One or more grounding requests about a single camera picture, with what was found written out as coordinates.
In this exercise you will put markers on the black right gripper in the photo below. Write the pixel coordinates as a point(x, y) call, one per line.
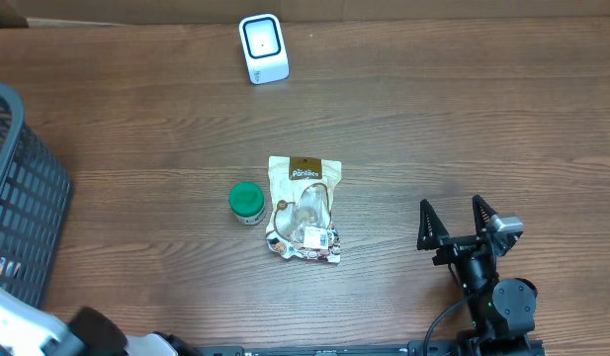
point(432, 235)

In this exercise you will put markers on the brown Pantree snack pouch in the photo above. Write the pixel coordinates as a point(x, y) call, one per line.
point(302, 195)

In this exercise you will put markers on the green lid jar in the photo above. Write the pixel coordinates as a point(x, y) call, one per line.
point(247, 202)

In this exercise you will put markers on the orange Kleenex tissue pack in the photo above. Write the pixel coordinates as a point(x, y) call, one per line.
point(9, 268)

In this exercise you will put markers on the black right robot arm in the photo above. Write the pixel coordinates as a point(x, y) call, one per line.
point(502, 310)

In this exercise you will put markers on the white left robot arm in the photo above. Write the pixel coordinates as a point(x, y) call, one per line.
point(25, 330)

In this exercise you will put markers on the white barcode scanner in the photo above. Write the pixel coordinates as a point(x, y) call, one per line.
point(264, 49)

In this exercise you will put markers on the brown cardboard backdrop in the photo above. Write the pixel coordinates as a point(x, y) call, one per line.
point(18, 13)

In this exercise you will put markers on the grey plastic mesh basket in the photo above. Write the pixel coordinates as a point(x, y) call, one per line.
point(36, 192)

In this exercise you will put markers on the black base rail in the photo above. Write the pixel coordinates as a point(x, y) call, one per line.
point(412, 348)

